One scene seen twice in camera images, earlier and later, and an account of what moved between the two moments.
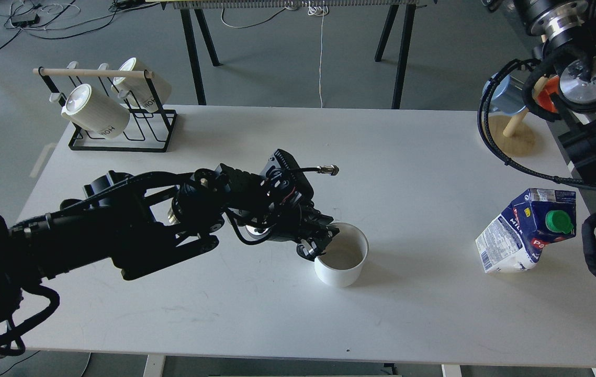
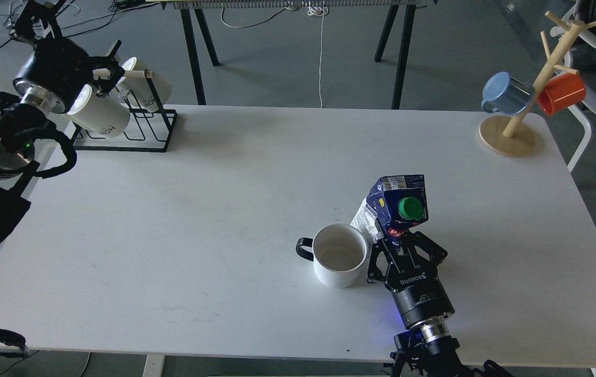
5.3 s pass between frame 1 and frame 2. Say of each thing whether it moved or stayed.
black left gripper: moved
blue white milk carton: moved
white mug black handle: stayed
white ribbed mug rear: stayed
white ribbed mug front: stayed
